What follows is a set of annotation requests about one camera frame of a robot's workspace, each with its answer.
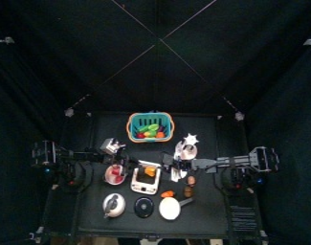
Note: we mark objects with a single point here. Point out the red toy fruit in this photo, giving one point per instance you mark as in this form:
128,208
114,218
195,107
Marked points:
140,135

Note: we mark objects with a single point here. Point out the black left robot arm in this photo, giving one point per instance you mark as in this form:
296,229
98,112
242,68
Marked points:
76,156

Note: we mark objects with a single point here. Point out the orange toy fruit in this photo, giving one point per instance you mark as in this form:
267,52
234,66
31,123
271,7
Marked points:
160,135

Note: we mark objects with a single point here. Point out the black round lid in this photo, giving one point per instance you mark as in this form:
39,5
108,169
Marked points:
143,207

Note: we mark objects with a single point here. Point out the silver frame clamp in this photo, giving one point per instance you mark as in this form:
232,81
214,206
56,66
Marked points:
310,42
6,40

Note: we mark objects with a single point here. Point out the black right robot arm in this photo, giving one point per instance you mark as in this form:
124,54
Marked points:
242,162

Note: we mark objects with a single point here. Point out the orange toy food piece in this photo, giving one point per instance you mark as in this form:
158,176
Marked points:
150,172

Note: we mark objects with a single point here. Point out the green toy vegetable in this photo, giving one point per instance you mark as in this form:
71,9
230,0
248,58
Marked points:
148,128

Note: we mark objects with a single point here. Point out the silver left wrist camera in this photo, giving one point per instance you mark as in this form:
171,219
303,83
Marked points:
110,146

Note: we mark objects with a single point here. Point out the red bowl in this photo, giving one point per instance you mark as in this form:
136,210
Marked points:
114,175

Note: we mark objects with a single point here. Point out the purple toy eggplant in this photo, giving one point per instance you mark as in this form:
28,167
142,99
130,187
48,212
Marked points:
162,128

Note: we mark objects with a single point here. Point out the silver frame corner bracket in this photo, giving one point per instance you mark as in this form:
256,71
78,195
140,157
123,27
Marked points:
68,112
239,115

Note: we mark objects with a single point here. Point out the brown toy potato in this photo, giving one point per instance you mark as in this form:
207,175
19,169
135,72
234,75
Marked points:
188,191

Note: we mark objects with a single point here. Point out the teal basket with orange rim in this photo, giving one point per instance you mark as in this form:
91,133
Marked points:
150,122

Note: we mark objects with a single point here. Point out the tan toy egg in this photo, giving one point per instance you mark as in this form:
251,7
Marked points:
191,181

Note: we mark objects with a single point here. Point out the white toy kitchen scale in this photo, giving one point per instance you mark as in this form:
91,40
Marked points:
144,184

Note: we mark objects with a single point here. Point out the orange toy carrot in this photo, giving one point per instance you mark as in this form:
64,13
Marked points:
167,193

